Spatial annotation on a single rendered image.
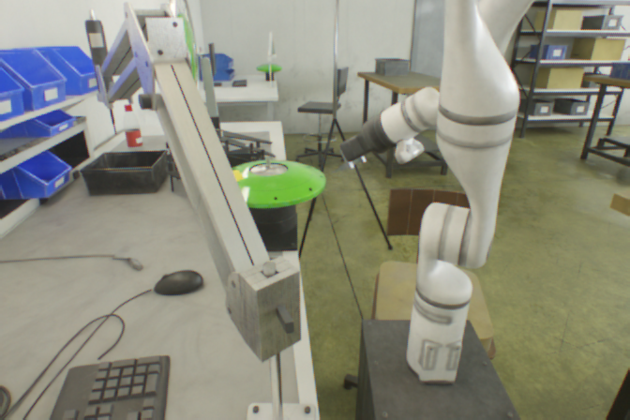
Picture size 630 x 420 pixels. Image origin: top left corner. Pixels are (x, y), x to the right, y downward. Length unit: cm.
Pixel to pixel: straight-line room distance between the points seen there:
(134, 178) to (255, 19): 439
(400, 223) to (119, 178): 103
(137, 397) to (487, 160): 60
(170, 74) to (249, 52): 505
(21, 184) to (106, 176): 24
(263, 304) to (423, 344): 39
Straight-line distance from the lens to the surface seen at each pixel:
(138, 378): 70
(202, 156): 48
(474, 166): 50
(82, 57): 183
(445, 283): 66
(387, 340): 84
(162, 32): 55
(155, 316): 84
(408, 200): 144
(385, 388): 76
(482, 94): 45
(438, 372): 76
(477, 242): 58
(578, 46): 698
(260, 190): 91
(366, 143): 77
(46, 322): 93
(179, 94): 53
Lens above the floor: 144
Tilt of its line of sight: 22 degrees down
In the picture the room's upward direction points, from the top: straight up
